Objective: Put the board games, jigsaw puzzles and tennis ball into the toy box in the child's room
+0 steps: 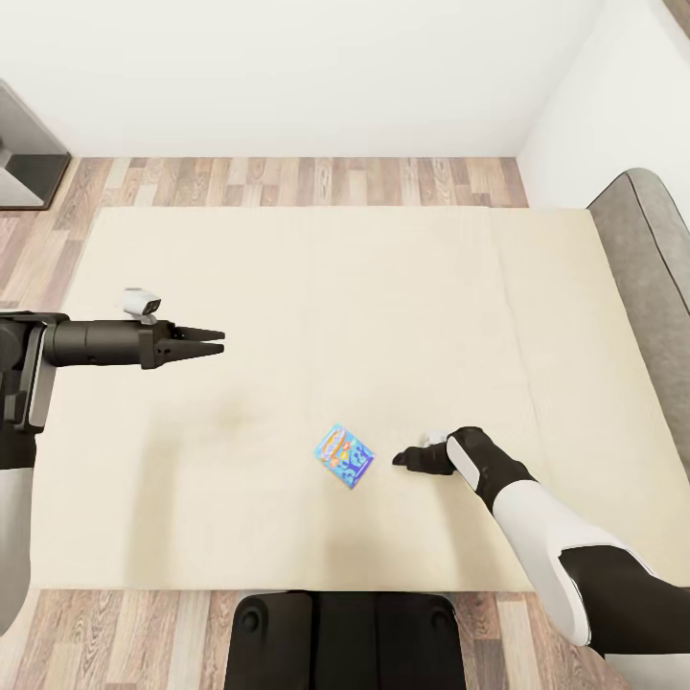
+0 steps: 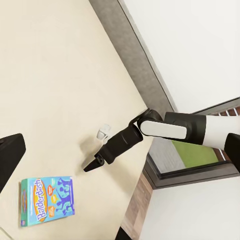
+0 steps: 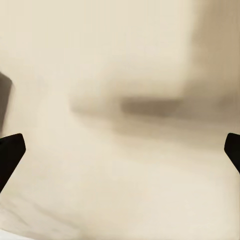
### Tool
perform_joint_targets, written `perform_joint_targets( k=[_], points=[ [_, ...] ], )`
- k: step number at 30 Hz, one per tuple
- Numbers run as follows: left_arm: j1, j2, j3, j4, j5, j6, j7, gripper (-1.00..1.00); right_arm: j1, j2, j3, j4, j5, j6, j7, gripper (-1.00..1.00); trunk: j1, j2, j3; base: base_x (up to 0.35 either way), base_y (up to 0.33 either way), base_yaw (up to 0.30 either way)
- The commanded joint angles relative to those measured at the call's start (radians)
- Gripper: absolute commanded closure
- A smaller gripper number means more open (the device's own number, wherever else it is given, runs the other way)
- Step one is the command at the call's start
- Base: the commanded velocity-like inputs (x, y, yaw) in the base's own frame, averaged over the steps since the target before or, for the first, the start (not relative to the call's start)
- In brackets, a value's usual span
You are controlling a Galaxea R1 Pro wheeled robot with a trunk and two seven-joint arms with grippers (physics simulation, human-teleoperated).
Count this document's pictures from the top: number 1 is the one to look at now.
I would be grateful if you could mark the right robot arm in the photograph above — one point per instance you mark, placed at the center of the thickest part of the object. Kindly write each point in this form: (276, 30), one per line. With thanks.
(594, 588)

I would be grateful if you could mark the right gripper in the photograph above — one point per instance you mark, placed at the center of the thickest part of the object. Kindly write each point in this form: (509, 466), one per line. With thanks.
(419, 459)

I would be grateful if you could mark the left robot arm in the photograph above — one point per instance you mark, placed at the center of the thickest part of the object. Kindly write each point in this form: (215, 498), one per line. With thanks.
(32, 346)

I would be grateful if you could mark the board game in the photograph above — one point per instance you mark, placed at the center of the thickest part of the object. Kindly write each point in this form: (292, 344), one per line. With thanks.
(344, 454)

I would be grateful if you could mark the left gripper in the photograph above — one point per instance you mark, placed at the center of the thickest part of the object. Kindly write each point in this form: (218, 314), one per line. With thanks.
(119, 342)

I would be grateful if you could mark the desk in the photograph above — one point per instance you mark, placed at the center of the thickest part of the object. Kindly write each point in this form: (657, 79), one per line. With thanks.
(32, 160)

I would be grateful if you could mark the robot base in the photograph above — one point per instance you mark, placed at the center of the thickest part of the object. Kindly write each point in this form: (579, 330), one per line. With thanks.
(298, 639)

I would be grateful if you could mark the bed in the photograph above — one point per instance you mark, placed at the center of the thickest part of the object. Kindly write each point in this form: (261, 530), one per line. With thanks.
(563, 333)

